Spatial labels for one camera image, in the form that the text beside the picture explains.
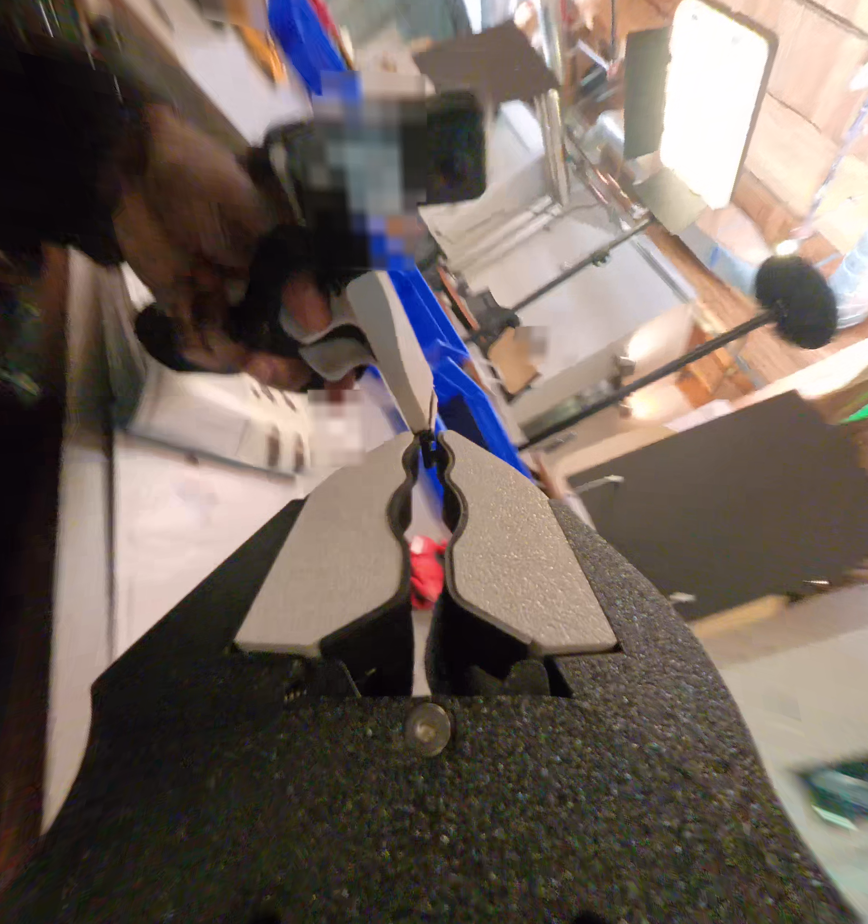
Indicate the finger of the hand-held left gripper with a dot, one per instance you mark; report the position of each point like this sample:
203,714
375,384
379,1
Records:
428,415
391,339

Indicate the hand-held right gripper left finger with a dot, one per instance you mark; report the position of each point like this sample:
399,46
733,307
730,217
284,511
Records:
326,563

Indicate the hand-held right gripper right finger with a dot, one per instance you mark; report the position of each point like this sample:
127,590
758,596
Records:
528,570

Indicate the thin black lego piece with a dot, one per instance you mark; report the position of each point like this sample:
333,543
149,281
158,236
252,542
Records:
427,444

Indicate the red lego sports car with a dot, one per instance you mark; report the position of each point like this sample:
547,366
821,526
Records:
427,570

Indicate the person's left forearm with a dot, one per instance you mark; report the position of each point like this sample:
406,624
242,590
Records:
188,188

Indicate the lego instruction booklet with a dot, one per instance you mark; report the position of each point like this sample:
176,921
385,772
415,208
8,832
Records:
210,419

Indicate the person's left hand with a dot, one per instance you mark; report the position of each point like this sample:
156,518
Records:
304,303

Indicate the black tripod stand pole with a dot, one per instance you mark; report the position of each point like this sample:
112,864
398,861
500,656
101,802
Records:
585,260

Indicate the black-topped wooden table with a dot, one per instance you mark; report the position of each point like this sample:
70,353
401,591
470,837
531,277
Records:
730,505

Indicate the black fuzzy ball on pole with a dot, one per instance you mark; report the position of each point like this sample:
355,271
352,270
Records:
798,303

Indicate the white glowing light panel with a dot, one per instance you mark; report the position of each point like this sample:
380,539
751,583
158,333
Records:
715,101

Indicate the dark green wall sign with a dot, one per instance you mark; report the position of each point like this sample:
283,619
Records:
852,794

